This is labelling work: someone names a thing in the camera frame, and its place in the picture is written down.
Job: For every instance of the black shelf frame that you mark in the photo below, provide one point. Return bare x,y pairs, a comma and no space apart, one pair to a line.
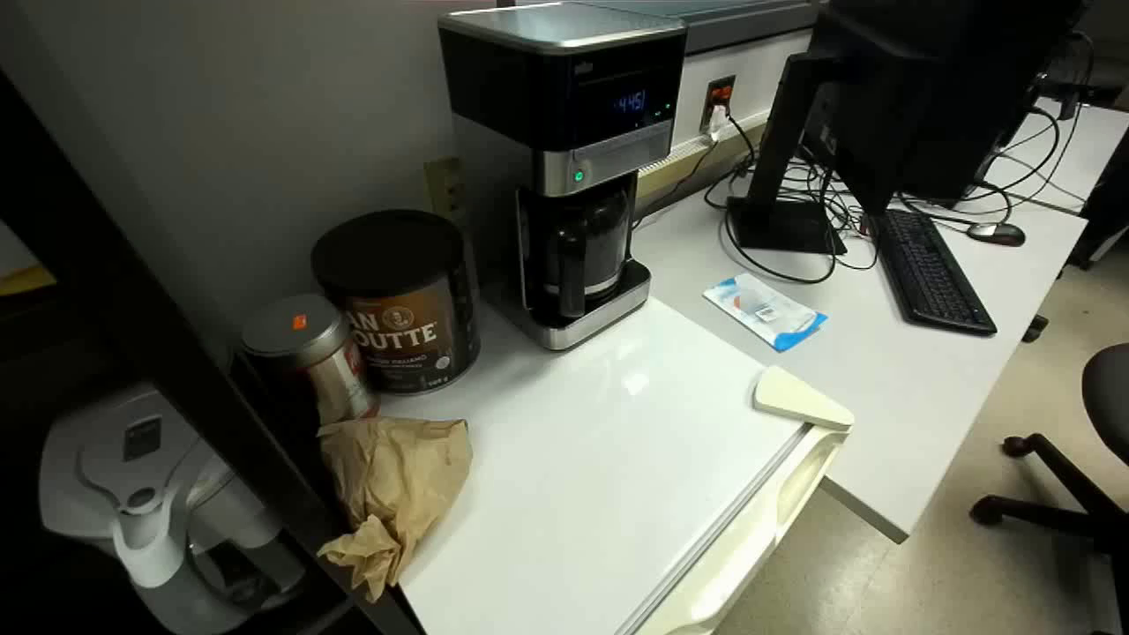
128,306

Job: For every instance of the black computer monitor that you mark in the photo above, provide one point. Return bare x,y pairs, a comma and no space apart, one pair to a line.
918,93

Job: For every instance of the blue white wipes packet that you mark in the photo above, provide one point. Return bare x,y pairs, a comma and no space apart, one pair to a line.
763,310

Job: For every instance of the beige wall outlet plate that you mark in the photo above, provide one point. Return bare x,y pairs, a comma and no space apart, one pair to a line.
445,186

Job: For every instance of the black office chair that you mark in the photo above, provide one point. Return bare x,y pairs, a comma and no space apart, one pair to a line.
1083,469

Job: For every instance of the black computer mouse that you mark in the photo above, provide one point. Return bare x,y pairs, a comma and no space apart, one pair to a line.
997,235

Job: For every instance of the glass coffee carafe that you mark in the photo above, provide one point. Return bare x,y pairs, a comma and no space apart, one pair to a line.
584,253

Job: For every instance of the small jar with silver lid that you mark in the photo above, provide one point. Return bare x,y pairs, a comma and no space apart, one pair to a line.
309,347

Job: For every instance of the cream wedge-shaped piece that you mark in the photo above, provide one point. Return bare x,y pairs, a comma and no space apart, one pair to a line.
798,396

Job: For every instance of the white mini fridge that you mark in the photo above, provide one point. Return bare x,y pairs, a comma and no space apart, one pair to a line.
752,530

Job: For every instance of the grey wall trunking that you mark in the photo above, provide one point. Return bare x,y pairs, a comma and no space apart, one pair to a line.
752,18

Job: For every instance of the black computer keyboard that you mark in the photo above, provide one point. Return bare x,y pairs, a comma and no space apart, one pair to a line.
932,272

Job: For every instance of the crumpled brown paper bag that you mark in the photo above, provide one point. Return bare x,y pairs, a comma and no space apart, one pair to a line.
395,477

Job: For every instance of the black silver drip coffee maker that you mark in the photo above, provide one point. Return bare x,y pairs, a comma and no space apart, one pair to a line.
552,82

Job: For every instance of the white water filter pitcher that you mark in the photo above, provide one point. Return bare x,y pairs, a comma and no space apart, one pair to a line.
128,469

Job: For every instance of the dark coffee can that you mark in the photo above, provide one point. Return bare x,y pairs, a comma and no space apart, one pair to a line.
409,319

